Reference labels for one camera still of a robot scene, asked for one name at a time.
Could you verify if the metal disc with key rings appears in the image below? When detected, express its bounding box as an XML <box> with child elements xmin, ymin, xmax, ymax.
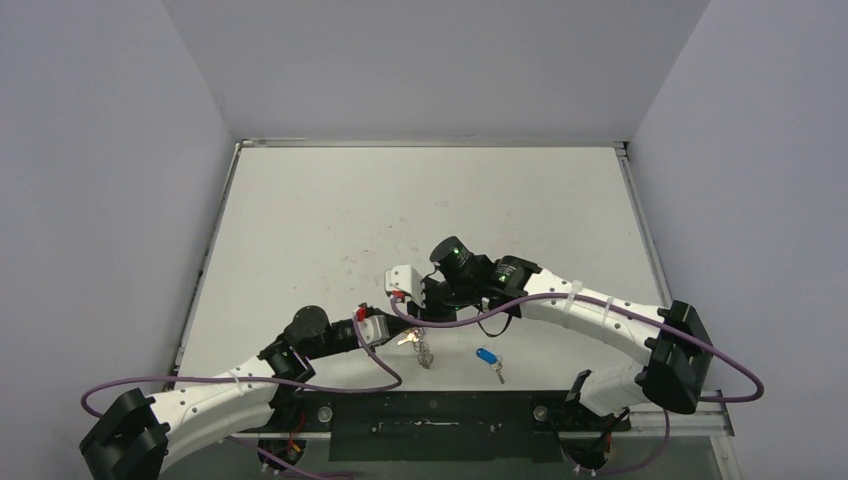
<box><xmin>412</xmin><ymin>328</ymin><xmax>434</xmax><ymax>370</ymax></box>

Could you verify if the key with blue tag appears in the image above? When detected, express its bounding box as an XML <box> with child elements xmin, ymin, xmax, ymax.
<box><xmin>476</xmin><ymin>348</ymin><xmax>505</xmax><ymax>384</ymax></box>
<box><xmin>397</xmin><ymin>329</ymin><xmax>425</xmax><ymax>348</ymax></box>

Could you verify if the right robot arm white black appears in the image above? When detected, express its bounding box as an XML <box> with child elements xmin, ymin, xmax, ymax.
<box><xmin>384</xmin><ymin>236</ymin><xmax>713</xmax><ymax>429</ymax></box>

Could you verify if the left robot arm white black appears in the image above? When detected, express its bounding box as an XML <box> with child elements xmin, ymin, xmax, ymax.
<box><xmin>80</xmin><ymin>305</ymin><xmax>410</xmax><ymax>479</ymax></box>

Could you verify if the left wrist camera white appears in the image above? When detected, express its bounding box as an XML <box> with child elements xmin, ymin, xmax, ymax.
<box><xmin>353</xmin><ymin>304</ymin><xmax>392</xmax><ymax>347</ymax></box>

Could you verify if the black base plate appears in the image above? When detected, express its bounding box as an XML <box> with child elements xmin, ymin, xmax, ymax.
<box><xmin>253</xmin><ymin>391</ymin><xmax>631</xmax><ymax>463</ymax></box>

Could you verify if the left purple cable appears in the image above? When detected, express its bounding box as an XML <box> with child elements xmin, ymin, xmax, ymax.
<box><xmin>80</xmin><ymin>317</ymin><xmax>405</xmax><ymax>480</ymax></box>

